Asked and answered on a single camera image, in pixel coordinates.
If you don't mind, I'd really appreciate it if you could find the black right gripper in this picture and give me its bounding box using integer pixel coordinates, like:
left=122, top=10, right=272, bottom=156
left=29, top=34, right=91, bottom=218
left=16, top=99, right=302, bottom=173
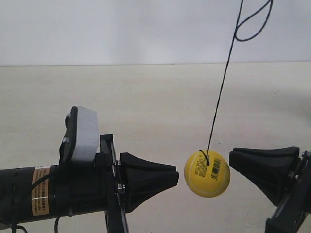
left=229, top=146, right=311, bottom=233

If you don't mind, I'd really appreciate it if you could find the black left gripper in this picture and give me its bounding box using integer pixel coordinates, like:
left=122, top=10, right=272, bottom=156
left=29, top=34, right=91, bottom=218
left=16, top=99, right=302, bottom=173
left=49, top=134, right=179, bottom=233

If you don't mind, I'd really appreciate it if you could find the yellow tennis ball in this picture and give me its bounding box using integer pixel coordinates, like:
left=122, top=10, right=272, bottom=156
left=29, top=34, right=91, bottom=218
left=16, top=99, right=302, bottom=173
left=184, top=150, right=231, bottom=198

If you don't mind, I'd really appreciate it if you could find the black string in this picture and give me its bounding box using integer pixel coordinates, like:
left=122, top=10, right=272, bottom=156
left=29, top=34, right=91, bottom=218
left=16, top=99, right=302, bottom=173
left=198, top=0, right=273, bottom=166

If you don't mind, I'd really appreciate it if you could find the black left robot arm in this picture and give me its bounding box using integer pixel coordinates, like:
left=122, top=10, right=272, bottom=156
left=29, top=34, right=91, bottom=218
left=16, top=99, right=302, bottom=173
left=0, top=134, right=179, bottom=233

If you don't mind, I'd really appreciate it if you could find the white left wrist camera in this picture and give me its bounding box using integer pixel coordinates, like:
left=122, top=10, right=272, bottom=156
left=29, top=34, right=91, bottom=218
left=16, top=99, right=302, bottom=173
left=59, top=106, right=99, bottom=165

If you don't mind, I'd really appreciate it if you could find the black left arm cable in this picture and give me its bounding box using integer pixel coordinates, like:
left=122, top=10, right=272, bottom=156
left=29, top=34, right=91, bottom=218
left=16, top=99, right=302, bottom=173
left=0, top=173, right=63, bottom=233

